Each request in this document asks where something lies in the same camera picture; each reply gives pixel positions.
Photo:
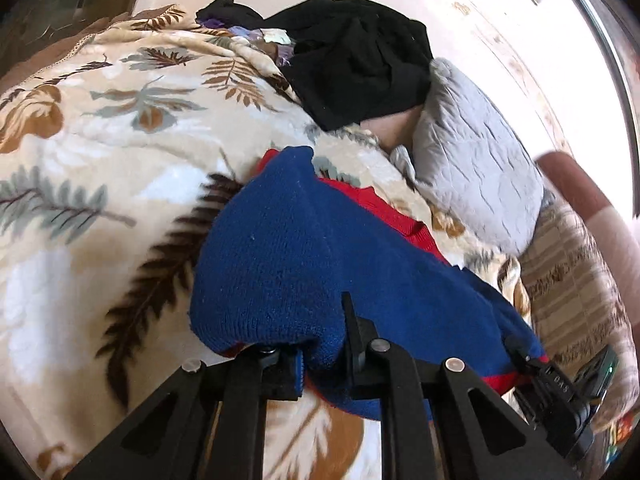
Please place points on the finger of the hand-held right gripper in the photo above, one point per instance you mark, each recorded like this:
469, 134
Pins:
522, 355

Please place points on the purple and blue small cloths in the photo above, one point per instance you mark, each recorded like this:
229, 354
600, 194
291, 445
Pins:
250, 40

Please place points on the leaf print blanket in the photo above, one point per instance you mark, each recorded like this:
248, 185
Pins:
115, 185

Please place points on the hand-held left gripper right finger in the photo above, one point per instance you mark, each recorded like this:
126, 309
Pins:
357, 345

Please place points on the beige pillow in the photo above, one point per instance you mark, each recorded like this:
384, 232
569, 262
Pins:
392, 127

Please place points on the white paper slip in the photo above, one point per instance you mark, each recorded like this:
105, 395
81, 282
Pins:
275, 35

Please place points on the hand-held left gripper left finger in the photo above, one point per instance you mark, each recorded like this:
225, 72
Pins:
290, 372

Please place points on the striped floral cushion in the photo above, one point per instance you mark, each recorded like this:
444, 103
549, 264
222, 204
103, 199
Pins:
575, 285

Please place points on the brown bed sheet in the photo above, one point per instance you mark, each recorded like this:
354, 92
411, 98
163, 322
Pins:
45, 50

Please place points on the large black garment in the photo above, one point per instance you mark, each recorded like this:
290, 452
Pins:
355, 55

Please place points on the red and blue t-shirt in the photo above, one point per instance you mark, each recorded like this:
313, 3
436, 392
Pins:
300, 270

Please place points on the grey quilted pillow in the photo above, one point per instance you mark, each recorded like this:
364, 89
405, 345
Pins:
480, 160

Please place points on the large framed painting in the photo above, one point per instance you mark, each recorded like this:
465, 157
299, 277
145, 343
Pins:
590, 10

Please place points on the pink and brown headboard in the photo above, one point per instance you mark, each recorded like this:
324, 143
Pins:
585, 185

